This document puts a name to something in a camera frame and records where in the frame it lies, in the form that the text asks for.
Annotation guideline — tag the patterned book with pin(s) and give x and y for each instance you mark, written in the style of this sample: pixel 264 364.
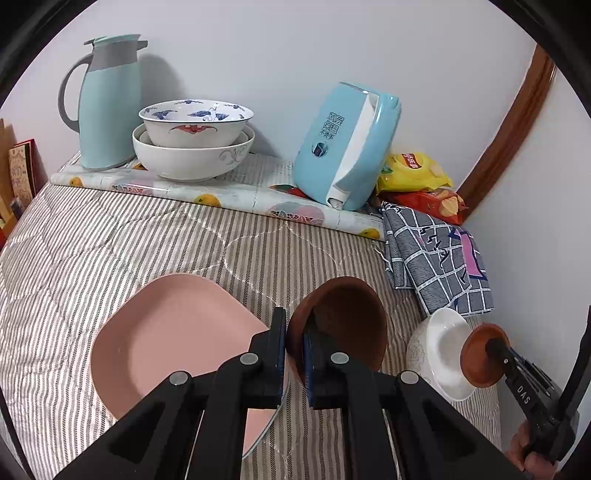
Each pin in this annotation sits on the patterned book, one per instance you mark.
pixel 23 166

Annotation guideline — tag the grey checkered cloth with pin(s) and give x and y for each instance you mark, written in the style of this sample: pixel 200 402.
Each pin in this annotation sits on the grey checkered cloth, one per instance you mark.
pixel 429 263

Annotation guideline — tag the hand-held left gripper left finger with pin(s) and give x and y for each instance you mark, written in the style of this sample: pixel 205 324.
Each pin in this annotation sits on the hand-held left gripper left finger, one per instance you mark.
pixel 279 360

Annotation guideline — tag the person's right hand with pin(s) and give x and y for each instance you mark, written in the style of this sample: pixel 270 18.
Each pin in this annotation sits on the person's right hand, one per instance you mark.
pixel 526 454

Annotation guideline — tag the yellow chip bag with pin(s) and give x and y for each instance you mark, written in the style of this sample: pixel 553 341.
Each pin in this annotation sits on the yellow chip bag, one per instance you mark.
pixel 415 173

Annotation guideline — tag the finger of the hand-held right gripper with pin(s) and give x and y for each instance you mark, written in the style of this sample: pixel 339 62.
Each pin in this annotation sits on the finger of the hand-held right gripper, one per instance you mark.
pixel 538 381
pixel 512 378

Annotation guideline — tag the brown wooden door frame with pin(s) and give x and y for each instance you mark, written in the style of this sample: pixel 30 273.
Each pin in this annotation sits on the brown wooden door frame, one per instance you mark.
pixel 517 124

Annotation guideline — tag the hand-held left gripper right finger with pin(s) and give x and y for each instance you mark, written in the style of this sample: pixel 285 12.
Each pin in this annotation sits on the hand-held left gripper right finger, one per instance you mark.
pixel 309 364

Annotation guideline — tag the small brown bowl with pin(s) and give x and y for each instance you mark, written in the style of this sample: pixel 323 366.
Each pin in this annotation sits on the small brown bowl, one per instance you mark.
pixel 351 318
pixel 480 364

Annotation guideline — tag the grey striped blanket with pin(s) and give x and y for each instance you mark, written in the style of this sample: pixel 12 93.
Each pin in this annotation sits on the grey striped blanket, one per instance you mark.
pixel 115 244

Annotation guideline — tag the white ceramic bowl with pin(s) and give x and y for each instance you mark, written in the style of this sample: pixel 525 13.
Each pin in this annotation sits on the white ceramic bowl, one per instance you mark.
pixel 443 350

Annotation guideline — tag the fruit print plastic tablecloth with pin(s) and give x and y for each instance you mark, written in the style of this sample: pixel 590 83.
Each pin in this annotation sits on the fruit print plastic tablecloth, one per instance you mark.
pixel 231 194

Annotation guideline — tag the blue and red patterned bowl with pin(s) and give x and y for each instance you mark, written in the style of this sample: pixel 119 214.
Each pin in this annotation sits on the blue and red patterned bowl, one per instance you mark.
pixel 194 129

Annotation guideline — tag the large white bowl grey pattern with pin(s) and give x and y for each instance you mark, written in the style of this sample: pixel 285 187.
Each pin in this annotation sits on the large white bowl grey pattern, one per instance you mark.
pixel 184 161

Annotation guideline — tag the light blue tissue box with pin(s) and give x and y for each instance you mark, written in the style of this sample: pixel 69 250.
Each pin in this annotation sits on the light blue tissue box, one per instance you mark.
pixel 332 152

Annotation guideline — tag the pink plate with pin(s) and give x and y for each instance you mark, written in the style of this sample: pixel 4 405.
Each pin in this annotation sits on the pink plate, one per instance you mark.
pixel 175 332

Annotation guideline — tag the light blue thermos jug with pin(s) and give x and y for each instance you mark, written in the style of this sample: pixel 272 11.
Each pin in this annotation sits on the light blue thermos jug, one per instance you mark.
pixel 111 115

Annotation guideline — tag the red chip bag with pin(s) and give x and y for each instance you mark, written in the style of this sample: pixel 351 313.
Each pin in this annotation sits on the red chip bag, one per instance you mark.
pixel 434 201

